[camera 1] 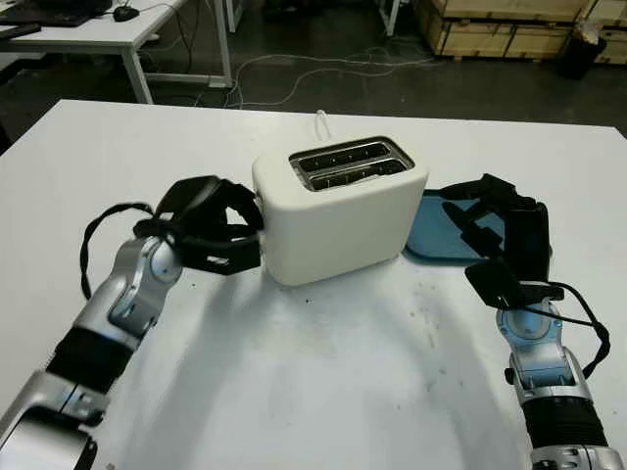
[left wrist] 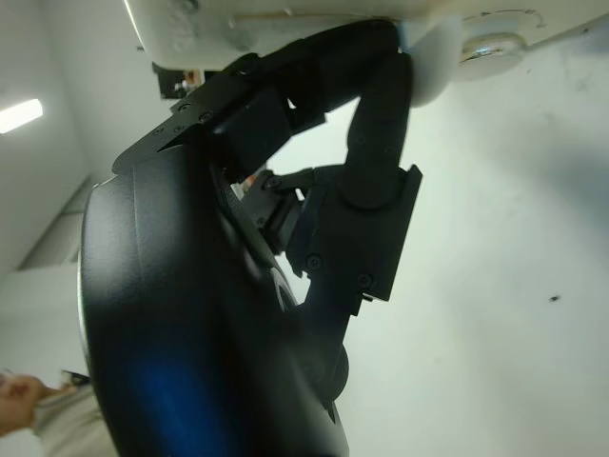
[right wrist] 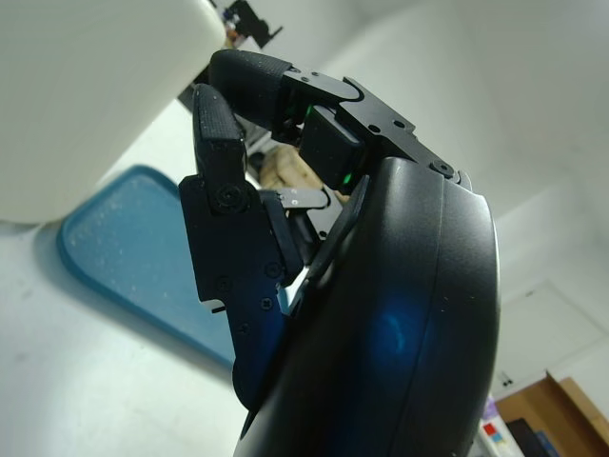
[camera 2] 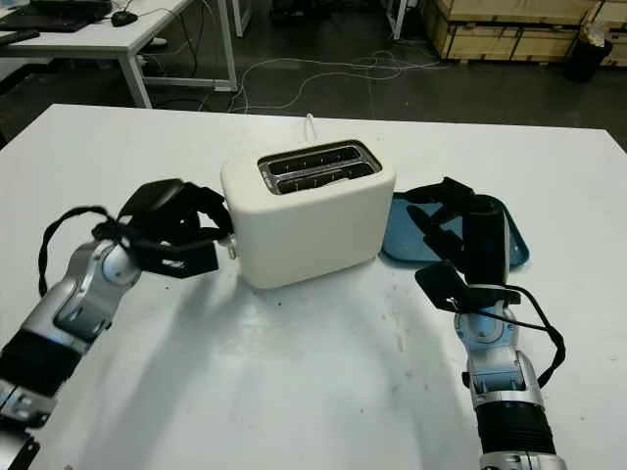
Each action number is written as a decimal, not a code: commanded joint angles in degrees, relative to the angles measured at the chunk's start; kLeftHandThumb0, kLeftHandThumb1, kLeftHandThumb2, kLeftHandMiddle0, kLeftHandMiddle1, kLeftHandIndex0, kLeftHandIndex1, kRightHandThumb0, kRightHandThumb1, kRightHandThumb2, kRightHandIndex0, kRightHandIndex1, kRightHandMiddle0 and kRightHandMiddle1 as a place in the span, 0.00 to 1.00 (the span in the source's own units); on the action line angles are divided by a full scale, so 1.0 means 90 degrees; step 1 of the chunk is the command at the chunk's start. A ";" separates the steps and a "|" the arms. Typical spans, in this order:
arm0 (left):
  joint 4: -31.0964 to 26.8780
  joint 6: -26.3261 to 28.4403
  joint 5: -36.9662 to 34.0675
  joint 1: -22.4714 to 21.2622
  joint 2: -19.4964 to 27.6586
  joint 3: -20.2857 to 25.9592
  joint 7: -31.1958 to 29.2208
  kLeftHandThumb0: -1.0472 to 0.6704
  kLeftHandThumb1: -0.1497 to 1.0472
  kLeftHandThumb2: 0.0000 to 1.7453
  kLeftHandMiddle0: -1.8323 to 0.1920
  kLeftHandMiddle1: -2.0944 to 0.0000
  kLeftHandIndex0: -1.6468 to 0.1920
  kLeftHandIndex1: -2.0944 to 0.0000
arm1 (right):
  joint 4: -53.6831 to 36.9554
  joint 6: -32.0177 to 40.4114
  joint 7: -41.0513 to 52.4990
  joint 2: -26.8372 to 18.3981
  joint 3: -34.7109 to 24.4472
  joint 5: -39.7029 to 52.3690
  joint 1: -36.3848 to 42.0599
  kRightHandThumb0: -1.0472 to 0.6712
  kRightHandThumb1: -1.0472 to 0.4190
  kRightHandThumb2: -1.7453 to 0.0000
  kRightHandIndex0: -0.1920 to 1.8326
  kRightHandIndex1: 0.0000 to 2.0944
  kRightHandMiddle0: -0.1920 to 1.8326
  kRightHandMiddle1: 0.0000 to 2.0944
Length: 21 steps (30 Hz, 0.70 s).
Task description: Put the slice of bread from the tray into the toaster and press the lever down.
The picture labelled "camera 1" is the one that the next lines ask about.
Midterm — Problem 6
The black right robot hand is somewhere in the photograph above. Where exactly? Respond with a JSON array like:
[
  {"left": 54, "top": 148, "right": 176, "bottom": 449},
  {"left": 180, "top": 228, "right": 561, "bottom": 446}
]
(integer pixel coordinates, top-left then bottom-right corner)
[{"left": 440, "top": 173, "right": 564, "bottom": 307}]

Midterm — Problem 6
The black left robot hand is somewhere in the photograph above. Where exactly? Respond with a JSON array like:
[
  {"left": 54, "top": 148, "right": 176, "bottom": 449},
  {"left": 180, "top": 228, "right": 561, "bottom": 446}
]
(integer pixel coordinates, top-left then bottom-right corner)
[{"left": 134, "top": 174, "right": 265, "bottom": 245}]

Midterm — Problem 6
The dark blue plastic tray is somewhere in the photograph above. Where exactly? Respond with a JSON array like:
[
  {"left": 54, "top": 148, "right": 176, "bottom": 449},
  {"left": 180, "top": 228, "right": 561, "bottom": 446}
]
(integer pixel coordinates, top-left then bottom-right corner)
[{"left": 402, "top": 189, "right": 555, "bottom": 267}]

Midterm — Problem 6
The cream white toaster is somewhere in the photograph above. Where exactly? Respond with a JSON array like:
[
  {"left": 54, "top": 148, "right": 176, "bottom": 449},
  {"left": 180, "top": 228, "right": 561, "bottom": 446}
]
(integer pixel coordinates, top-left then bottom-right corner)
[{"left": 252, "top": 135, "right": 431, "bottom": 286}]

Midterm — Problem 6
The black bin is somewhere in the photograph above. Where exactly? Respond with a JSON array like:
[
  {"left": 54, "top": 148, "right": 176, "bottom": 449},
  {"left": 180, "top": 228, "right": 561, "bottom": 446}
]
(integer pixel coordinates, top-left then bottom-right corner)
[{"left": 555, "top": 18, "right": 608, "bottom": 80}]

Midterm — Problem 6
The white desk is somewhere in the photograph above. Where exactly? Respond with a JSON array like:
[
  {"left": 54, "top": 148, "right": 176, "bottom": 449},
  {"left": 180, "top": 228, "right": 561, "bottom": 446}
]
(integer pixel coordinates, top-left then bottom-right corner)
[{"left": 0, "top": 0, "right": 232, "bottom": 105}]

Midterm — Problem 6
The wooden crate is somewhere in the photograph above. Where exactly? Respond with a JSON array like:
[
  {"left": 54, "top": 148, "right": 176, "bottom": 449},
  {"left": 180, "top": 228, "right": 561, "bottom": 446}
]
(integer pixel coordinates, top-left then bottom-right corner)
[{"left": 412, "top": 0, "right": 627, "bottom": 64}]

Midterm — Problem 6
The black keyboard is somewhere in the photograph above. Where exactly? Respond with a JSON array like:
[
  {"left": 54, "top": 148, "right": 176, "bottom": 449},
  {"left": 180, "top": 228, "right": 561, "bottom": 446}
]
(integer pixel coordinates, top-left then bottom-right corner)
[{"left": 0, "top": 0, "right": 115, "bottom": 28}]

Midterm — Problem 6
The white table leg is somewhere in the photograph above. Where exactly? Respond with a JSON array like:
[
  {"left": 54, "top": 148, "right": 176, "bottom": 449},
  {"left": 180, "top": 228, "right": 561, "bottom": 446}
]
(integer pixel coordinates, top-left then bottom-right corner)
[{"left": 376, "top": 0, "right": 402, "bottom": 36}]

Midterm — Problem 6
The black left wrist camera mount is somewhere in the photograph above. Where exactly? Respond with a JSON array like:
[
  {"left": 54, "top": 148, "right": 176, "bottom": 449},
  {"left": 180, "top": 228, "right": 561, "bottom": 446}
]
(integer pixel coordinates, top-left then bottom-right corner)
[{"left": 178, "top": 234, "right": 265, "bottom": 277}]

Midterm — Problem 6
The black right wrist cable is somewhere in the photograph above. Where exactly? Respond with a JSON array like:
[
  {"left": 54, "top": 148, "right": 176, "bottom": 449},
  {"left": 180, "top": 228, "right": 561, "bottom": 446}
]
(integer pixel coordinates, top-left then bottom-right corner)
[{"left": 518, "top": 281, "right": 612, "bottom": 381}]

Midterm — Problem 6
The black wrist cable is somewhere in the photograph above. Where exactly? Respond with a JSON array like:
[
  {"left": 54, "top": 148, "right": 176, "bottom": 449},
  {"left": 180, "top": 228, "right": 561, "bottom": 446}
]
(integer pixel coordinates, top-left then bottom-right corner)
[
  {"left": 518, "top": 281, "right": 612, "bottom": 381},
  {"left": 79, "top": 202, "right": 166, "bottom": 301}
]

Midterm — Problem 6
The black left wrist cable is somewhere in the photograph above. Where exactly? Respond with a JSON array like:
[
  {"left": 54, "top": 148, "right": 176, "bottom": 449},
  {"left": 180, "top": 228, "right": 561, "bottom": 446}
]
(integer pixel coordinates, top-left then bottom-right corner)
[{"left": 79, "top": 202, "right": 166, "bottom": 301}]

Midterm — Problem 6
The white toaster power cord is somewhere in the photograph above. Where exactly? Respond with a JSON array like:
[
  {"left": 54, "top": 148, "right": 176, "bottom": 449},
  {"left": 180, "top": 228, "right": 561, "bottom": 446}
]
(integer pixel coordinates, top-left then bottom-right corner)
[{"left": 314, "top": 109, "right": 333, "bottom": 142}]

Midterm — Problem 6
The white floor cable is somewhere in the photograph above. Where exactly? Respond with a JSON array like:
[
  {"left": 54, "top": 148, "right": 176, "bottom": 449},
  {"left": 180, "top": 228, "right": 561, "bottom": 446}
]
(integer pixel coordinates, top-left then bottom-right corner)
[{"left": 195, "top": 46, "right": 437, "bottom": 109}]

